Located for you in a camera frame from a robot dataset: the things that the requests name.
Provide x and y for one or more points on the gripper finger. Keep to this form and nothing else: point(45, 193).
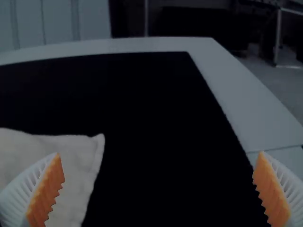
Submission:
point(277, 194)
point(35, 198)

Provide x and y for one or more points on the pale towel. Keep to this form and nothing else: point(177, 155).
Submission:
point(75, 153)

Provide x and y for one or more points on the black mat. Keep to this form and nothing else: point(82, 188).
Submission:
point(154, 118)

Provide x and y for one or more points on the grey cupboard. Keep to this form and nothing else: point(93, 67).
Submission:
point(54, 21)

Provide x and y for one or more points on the metal frame cart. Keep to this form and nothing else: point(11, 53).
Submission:
point(278, 35)

